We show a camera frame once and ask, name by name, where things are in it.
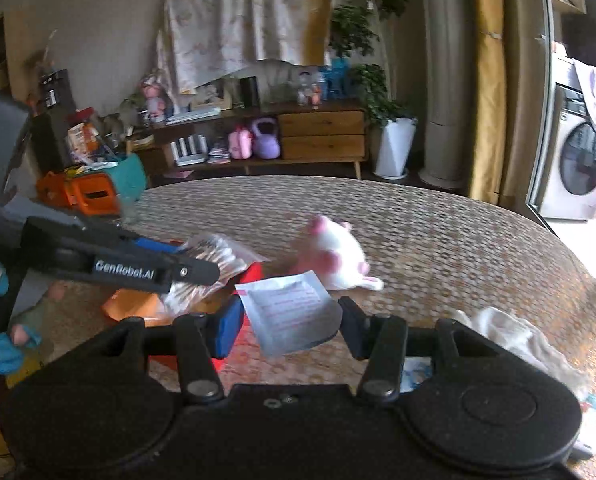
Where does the orange packet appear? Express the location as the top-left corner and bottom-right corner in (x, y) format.
(101, 287), (176, 322)

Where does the white planter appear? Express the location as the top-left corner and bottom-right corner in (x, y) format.
(374, 116), (419, 181)

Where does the teal box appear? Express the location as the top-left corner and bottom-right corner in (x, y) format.
(98, 152), (149, 201)

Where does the purple kettlebell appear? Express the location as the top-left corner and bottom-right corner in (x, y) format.
(250, 117), (282, 159)

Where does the clear bag of cotton swabs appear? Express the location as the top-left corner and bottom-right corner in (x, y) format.
(160, 234), (265, 313)

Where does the black speaker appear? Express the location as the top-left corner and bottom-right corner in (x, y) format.
(30, 67), (76, 171)

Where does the white floral wall cloth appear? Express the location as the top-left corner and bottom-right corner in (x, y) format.
(155, 0), (339, 96)

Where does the pink plush bag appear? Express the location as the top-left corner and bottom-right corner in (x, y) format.
(228, 125), (255, 160)

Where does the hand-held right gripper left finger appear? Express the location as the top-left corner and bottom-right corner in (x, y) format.
(98, 298), (247, 407)

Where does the white and pink plush toy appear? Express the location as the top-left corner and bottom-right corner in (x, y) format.
(289, 214), (385, 292)

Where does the yellow curtain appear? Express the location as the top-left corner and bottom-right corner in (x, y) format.
(470, 0), (509, 206)

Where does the pink doll figure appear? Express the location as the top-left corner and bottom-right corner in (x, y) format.
(140, 72), (171, 126)

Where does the small blue printed packet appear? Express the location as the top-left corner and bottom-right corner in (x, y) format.
(403, 357), (435, 395)

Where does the patterned lace tablecloth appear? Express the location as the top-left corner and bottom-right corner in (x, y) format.
(8, 175), (596, 480)

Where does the red packet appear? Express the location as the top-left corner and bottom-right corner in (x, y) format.
(209, 261), (265, 374)

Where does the orange and white snack bag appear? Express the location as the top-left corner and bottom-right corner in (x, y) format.
(68, 120), (101, 158)

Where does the wooden sideboard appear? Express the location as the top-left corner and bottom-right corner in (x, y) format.
(128, 100), (371, 178)

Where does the white washing machine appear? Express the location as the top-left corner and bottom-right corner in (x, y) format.
(535, 55), (596, 221)

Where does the white standing air conditioner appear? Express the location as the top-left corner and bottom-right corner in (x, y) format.
(418, 0), (479, 191)

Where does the person's left hand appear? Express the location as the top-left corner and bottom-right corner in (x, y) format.
(0, 255), (67, 376)

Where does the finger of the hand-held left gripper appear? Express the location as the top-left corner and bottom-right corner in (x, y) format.
(82, 224), (222, 296)
(120, 231), (193, 258)

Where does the white router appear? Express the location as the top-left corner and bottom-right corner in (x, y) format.
(170, 135), (209, 167)

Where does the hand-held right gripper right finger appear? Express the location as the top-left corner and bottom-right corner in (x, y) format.
(338, 296), (495, 406)

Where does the black frame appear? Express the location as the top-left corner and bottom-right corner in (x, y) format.
(239, 76), (260, 108)

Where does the white cloth on washing machine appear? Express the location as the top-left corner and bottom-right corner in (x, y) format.
(573, 57), (596, 128)

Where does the orange box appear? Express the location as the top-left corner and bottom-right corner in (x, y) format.
(35, 170), (121, 216)

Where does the blue box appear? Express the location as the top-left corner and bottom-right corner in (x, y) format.
(323, 57), (351, 101)

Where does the white paper packet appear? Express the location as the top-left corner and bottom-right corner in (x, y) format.
(234, 270), (342, 359)

